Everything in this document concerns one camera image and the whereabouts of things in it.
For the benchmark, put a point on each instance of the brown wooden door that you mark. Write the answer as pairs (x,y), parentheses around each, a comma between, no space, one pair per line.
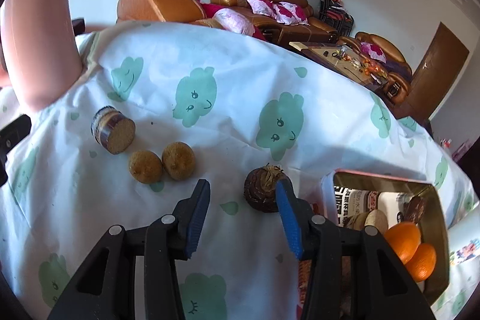
(433,78)

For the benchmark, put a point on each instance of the pink pillow on armchair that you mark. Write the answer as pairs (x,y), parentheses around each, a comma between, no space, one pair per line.
(373,51)

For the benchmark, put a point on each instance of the dark water chestnut front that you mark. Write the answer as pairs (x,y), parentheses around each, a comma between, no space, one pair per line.
(415,210)

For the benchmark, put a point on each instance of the printed paper in tin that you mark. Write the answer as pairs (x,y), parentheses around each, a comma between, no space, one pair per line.
(351,202)

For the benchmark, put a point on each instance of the dark water chestnut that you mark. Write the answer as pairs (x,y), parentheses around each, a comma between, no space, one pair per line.
(415,210)
(260,188)

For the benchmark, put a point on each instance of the pink floral pillow right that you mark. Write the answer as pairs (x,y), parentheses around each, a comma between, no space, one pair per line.
(290,14)

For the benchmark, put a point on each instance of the pink floral pillow left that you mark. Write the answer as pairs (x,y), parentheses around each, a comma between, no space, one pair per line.
(262,7)

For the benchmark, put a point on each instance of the pink electric kettle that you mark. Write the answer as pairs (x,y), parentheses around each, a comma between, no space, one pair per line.
(39,49)

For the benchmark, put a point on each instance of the white cloud-print tablecloth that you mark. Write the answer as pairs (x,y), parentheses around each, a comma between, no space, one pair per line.
(239,103)

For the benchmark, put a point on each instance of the brown leather long sofa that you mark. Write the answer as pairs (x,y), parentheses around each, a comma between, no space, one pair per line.
(281,35)

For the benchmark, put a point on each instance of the white cartoon pig cup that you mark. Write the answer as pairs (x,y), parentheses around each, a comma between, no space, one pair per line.
(464,250)

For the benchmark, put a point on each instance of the brown leather far armchair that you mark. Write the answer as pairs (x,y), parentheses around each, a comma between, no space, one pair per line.
(387,56)

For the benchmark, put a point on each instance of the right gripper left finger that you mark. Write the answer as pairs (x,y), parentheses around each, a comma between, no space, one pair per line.
(103,285)

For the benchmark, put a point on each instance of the stacked chairs with clothes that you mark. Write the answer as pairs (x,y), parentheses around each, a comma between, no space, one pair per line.
(333,13)

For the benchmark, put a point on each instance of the pale pink cushion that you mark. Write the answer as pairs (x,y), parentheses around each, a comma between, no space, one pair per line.
(234,22)

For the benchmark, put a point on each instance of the pink metal tin box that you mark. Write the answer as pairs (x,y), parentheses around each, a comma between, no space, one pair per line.
(321,198)

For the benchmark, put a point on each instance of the pink floral pillow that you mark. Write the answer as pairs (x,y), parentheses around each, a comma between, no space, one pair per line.
(290,14)
(262,7)

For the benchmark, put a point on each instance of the wooden coffee table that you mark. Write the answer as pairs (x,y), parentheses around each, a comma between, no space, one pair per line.
(343,60)

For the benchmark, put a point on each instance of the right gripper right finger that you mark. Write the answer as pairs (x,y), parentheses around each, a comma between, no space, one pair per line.
(381,287)

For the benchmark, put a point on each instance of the orange kumquat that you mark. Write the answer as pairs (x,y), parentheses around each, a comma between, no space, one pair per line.
(404,238)
(423,262)

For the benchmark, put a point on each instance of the dark water chestnut back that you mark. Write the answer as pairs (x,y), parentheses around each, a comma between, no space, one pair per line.
(260,188)

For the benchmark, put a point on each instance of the purple sugarcane piece front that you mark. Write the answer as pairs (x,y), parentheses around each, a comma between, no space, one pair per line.
(374,218)

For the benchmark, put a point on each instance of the brown leather armchair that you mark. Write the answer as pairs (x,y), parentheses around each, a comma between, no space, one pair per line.
(177,11)
(387,56)

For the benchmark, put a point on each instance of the brown leather near armchair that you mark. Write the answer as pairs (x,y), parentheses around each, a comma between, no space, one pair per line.
(177,11)

